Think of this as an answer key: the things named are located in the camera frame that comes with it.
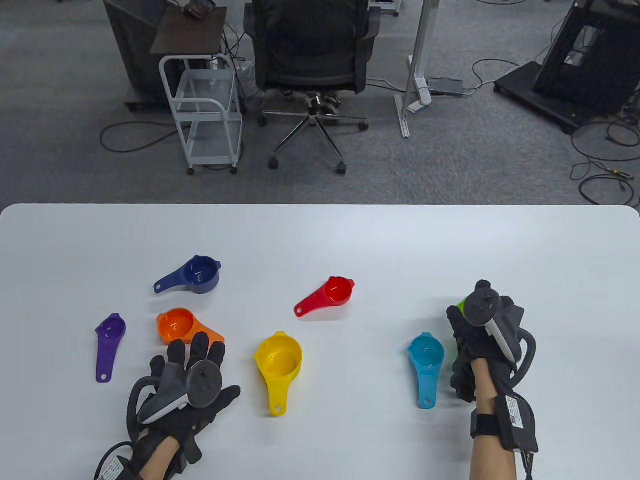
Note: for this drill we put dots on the person's right forearm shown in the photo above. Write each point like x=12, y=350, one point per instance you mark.
x=490, y=460

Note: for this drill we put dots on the dark brown side table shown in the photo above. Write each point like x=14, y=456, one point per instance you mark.
x=190, y=32

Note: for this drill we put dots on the green plastic measuring cup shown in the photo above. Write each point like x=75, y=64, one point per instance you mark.
x=463, y=305

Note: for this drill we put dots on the dark brown pouch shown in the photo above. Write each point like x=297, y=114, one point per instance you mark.
x=199, y=8

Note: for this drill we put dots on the white wheeled rack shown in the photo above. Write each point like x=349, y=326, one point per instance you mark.
x=385, y=5

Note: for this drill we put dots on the person's left forearm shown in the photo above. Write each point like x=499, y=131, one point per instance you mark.
x=157, y=457

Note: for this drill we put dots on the orange plastic measuring cup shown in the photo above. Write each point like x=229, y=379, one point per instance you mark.
x=175, y=325

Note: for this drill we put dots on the light blue plastic measuring cup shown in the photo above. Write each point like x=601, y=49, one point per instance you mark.
x=426, y=352

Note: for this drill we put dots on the black power adapter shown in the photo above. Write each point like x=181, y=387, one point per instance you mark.
x=446, y=86

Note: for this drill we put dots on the navy plastic measuring cup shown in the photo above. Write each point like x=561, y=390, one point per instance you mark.
x=200, y=274

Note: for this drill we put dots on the black equipment stand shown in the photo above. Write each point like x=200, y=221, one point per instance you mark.
x=575, y=75

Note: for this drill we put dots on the yellow plastic measuring cup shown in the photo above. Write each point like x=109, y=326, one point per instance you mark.
x=277, y=357

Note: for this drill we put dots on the purple plastic measuring cup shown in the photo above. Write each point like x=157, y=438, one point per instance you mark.
x=106, y=355

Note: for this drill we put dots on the black floor cabinet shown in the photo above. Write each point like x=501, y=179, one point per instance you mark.
x=135, y=50

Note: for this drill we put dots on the white metal desk leg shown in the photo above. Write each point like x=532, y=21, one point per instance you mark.
x=422, y=30

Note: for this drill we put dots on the grey black hand controller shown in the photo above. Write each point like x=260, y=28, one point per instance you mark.
x=202, y=384
x=482, y=305

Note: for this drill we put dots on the black mesh office chair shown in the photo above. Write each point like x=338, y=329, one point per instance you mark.
x=310, y=45

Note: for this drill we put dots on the red plastic measuring cup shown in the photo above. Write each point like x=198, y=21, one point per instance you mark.
x=337, y=291

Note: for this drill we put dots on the person's right hand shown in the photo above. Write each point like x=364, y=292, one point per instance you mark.
x=462, y=340

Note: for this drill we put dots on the person's left hand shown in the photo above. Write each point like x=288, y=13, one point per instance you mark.
x=205, y=422

